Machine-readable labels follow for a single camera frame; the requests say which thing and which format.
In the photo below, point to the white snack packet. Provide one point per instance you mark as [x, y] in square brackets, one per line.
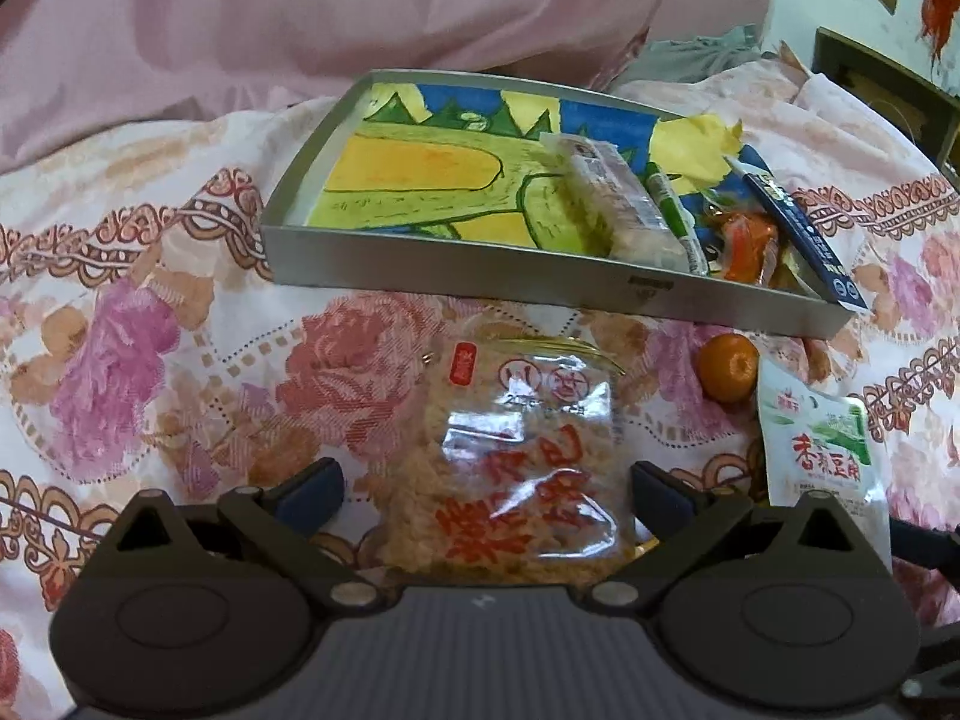
[817, 450]

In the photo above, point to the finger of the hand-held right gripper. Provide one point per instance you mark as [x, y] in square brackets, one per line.
[937, 660]
[930, 544]

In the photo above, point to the wooden shelf unit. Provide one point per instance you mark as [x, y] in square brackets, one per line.
[877, 82]

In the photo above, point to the dark blue toothpaste box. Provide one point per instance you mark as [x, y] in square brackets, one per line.
[806, 232]

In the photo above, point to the pink satin quilt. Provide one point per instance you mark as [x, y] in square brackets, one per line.
[300, 7]

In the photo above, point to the mandarin orange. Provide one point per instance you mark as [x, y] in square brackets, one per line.
[727, 367]

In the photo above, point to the floral bedsheet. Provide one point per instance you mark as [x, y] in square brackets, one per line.
[150, 360]

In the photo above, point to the clear rice cracker packet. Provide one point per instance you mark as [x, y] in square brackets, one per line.
[510, 465]
[615, 202]

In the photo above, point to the orange snack packet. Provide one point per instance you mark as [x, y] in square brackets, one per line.
[748, 247]
[718, 219]

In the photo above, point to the green white tube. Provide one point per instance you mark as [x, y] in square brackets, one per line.
[675, 210]

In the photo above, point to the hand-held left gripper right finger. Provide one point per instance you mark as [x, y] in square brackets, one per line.
[661, 493]

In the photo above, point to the grey metal tray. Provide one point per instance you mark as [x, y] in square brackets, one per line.
[465, 274]

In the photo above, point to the grey cloth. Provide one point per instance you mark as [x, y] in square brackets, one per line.
[697, 52]

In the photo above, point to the orange hanging decoration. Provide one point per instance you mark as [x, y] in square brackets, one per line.
[943, 11]

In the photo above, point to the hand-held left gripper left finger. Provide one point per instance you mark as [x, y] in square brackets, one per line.
[315, 493]

